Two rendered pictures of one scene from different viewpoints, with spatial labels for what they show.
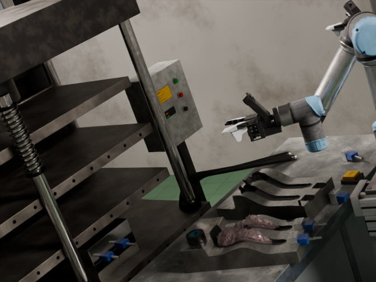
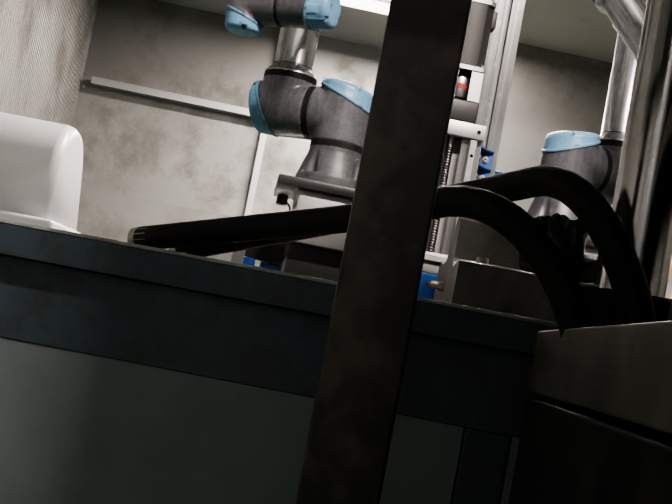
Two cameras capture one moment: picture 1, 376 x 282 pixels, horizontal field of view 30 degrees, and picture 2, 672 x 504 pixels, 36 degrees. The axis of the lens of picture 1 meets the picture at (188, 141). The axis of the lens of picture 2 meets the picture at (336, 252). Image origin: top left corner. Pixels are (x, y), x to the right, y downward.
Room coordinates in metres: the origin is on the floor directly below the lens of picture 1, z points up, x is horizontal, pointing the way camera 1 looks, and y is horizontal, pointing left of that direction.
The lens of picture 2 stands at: (4.16, 0.61, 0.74)
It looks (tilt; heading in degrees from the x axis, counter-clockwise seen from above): 5 degrees up; 228
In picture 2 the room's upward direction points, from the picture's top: 11 degrees clockwise
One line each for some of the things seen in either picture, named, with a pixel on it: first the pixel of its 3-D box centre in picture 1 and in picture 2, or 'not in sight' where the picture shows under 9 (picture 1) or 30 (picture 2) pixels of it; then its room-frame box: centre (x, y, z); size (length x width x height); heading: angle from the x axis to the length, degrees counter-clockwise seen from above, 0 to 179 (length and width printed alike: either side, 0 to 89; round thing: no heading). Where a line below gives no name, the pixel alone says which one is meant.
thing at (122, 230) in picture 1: (80, 246); not in sight; (3.15, 0.67, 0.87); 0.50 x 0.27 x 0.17; 45
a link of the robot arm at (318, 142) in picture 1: (313, 133); not in sight; (2.30, -0.42, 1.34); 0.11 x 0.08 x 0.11; 169
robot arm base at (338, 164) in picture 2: not in sight; (333, 167); (2.76, -1.01, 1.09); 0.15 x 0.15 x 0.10
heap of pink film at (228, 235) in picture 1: (244, 230); not in sight; (2.66, -0.10, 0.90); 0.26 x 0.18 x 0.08; 62
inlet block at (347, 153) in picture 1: (353, 155); (240, 265); (3.15, -0.74, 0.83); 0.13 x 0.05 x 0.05; 20
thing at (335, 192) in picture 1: (344, 197); not in sight; (2.77, -0.56, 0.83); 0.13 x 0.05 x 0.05; 38
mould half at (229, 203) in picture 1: (272, 194); (536, 285); (2.96, -0.28, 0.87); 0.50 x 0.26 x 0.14; 45
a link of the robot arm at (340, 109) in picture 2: not in sight; (340, 113); (2.76, -1.01, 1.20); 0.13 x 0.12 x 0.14; 117
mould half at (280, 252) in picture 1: (246, 239); not in sight; (2.65, -0.09, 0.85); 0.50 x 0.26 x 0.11; 62
